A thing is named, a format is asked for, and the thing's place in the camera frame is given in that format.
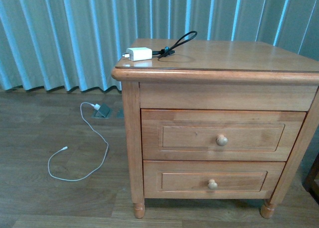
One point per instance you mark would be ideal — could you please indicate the wooden drawer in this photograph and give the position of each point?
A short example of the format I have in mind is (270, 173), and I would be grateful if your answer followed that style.
(219, 135)
(210, 179)

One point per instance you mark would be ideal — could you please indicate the white charger with black cable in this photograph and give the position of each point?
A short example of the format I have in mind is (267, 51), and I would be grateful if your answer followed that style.
(143, 53)

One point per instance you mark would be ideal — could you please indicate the metal floor socket box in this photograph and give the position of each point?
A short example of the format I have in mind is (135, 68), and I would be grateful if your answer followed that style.
(103, 112)

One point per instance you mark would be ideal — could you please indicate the wooden nightstand cabinet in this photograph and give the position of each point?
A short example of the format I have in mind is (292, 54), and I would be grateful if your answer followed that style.
(220, 76)

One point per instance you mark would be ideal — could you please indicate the pale green pleated curtain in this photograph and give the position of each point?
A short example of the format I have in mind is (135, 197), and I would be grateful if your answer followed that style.
(76, 43)

